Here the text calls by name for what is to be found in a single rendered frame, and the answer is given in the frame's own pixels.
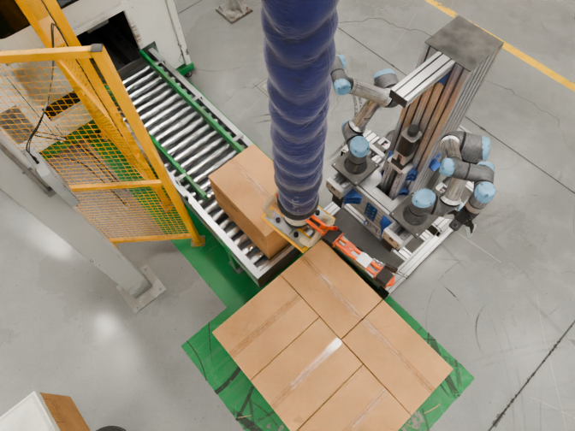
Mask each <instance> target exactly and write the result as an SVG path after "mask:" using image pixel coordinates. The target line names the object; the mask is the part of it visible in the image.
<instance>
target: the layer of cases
mask: <svg viewBox="0 0 575 431"><path fill-rule="evenodd" d="M381 301H382V302H381ZM212 333H213V334H214V336H215V337H216V338H217V340H218V341H219V342H220V343H221V345H222V346H223V347H224V349H225V350H226V351H227V352H228V354H229V355H230V356H231V358H233V360H234V361H235V362H236V363H237V364H238V366H239V367H240V368H241V370H242V371H243V372H244V373H245V375H246V376H247V377H248V379H249V380H250V381H251V382H252V384H253V385H254V386H255V387H256V388H257V390H258V391H259V392H260V393H261V395H262V396H263V397H264V399H265V400H266V401H267V402H268V404H269V405H270V406H271V408H272V409H273V410H274V411H275V413H276V414H277V415H278V416H279V417H280V418H281V420H282V421H283V422H284V423H285V425H286V426H287V427H288V429H289V430H290V431H296V430H297V429H298V428H299V427H300V426H301V425H302V424H303V423H304V422H305V421H306V420H307V419H308V418H309V417H310V416H311V415H312V414H313V413H314V412H315V411H316V410H317V409H318V408H319V407H320V406H321V405H322V404H323V403H324V402H325V401H326V400H327V399H328V400H327V401H326V402H325V403H324V404H323V405H322V406H321V407H320V408H319V409H318V410H317V411H316V412H315V413H314V414H313V415H312V416H311V417H310V418H309V419H308V420H307V421H306V422H305V423H304V424H303V425H302V426H301V427H300V428H299V429H298V430H297V431H398V430H399V429H400V428H401V427H402V426H403V425H404V423H405V422H406V421H407V420H408V419H409V418H410V417H411V415H412V414H413V413H414V412H415V411H416V410H417V409H418V408H419V407H420V405H421V404H422V403H423V402H424V401H425V400H426V399H427V398H428V397H429V396H430V395H431V394H432V393H433V392H434V391H435V390H436V388H437V387H438V386H439V385H440V384H441V383H442V382H443V381H444V380H445V378H446V377H447V376H448V375H449V374H450V373H451V372H452V371H453V368H452V367H451V366H450V365H449V364H448V363H447V362H446V361H445V360H444V359H443V358H442V357H441V356H440V355H439V354H438V353H437V352H436V351H435V350H434V349H433V348H432V347H431V346H429V345H428V344H427V343H426V342H425V341H424V340H423V339H422V338H421V337H420V336H419V335H418V334H417V333H416V332H415V331H414V330H413V329H412V328H411V327H410V326H409V325H408V324H407V323H406V322H405V321H404V320H403V319H402V318H401V317H400V316H399V315H398V314H397V313H396V312H395V311H394V310H393V309H392V308H391V307H390V306H389V305H388V304H387V303H386V302H385V301H384V300H382V298H381V297H380V296H379V295H378V294H377V293H376V292H375V291H374V290H373V289H372V288H371V287H370V286H369V285H368V284H367V283H366V282H365V281H364V280H363V279H362V278H361V277H359V276H358V275H357V274H356V273H355V272H354V271H353V270H352V269H351V268H350V267H349V266H348V265H347V264H346V263H345V262H344V261H343V260H342V259H341V258H340V257H339V256H338V255H337V254H336V253H335V252H334V251H333V250H332V249H331V248H330V247H329V246H328V245H327V244H325V243H324V242H323V241H322V240H320V241H318V242H317V243H316V244H315V245H314V246H313V247H312V248H311V249H310V250H309V251H307V252H306V253H305V254H304V255H303V256H302V257H300V258H299V259H298V260H297V261H295V262H294V263H293V264H292V265H291V266H289V267H288V268H287V269H286V270H285V271H283V272H282V273H281V274H280V275H278V276H277V277H276V278H275V279H274V280H273V281H272V282H271V283H270V284H269V285H268V286H266V287H265V288H264V289H263V290H262V291H260V292H259V293H258V294H257V295H255V296H254V297H253V298H252V299H251V300H249V301H248V302H247V303H246V304H245V305H243V306H242V307H241V308H240V309H239V310H237V311H236V312H235V313H234V314H233V315H232V316H231V317H229V319H228V320H226V321H225V322H224V323H223V324H222V325H220V326H219V327H218V328H217V329H215V330H214V331H213V332H212ZM355 371H356V372H355ZM354 372H355V373H354ZM353 373H354V374H353ZM351 375H352V376H351ZM350 376H351V377H350ZM349 377H350V378H349ZM348 378H349V379H348ZM347 379H348V380H347ZM345 381H346V382H345ZM344 382H345V383H344ZM343 383H344V384H343ZM342 384H343V385H342ZM341 385H342V386H341ZM339 387H340V388H339ZM338 388H339V389H338ZM337 389H338V390H337ZM336 390H337V391H336ZM335 391H336V392H335ZM333 393H334V394H333ZM332 394H333V395H332ZM331 395H332V396H331ZM330 396H331V397H330ZM329 397H330V398H329Z"/></svg>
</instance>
